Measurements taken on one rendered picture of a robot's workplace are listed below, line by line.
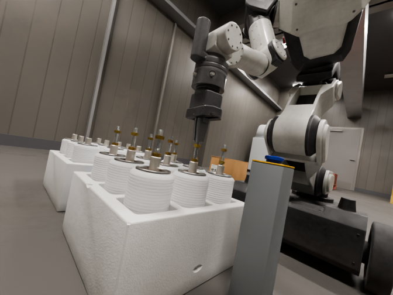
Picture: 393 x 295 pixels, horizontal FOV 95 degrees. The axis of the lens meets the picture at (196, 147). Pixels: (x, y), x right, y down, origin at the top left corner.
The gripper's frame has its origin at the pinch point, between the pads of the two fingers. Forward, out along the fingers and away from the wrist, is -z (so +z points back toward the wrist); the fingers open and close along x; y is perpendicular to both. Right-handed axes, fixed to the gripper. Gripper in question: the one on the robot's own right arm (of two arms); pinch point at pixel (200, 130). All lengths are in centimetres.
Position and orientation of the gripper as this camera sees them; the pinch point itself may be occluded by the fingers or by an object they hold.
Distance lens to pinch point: 47.6
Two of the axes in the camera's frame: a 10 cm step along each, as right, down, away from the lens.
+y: -8.4, -1.7, -5.2
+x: -5.2, -0.8, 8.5
